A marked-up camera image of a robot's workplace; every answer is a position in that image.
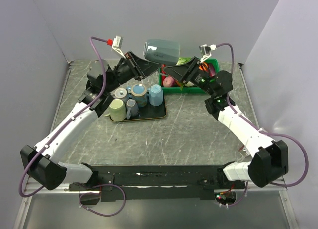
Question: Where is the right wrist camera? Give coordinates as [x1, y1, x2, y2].
[199, 44, 217, 63]

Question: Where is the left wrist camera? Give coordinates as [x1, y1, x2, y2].
[106, 35, 126, 58]

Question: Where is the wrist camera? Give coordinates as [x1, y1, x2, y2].
[106, 35, 126, 58]
[199, 44, 217, 63]

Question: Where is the aluminium frame rail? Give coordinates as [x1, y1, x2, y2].
[13, 60, 75, 229]

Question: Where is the light blue faceted mug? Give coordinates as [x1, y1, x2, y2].
[149, 84, 163, 107]

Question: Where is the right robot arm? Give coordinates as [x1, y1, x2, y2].
[163, 57, 288, 189]

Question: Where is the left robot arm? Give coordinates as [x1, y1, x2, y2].
[20, 51, 161, 190]

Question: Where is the small packaged card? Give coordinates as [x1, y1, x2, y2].
[238, 145, 250, 157]

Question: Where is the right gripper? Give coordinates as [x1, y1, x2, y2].
[161, 57, 216, 97]

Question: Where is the orange toy pepper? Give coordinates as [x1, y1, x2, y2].
[199, 62, 209, 72]

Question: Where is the frosted grey mug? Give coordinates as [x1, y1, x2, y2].
[112, 88, 130, 105]

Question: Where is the green plastic crate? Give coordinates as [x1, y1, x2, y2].
[159, 58, 219, 94]

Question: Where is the light green mug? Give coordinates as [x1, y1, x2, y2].
[103, 99, 127, 122]

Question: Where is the small grey-blue mug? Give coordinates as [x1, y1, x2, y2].
[126, 99, 139, 119]

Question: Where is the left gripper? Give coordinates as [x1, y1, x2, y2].
[104, 51, 162, 93]

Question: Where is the blue patterned mug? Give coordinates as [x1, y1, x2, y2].
[126, 84, 148, 108]

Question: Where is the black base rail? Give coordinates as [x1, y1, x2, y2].
[69, 165, 245, 202]

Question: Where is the black serving tray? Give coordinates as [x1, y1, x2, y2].
[110, 95, 166, 121]

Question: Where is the purple toy onion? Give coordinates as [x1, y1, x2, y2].
[162, 76, 175, 87]

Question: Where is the large grey faceted mug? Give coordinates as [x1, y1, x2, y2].
[143, 39, 181, 66]

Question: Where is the toy cabbage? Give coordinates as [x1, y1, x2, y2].
[177, 57, 191, 65]

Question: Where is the white toy radish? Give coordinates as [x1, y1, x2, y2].
[185, 81, 194, 87]

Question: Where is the red toy bell pepper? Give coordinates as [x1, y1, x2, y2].
[209, 70, 216, 77]

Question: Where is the purple toy eggplant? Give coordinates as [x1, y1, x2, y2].
[208, 63, 215, 70]

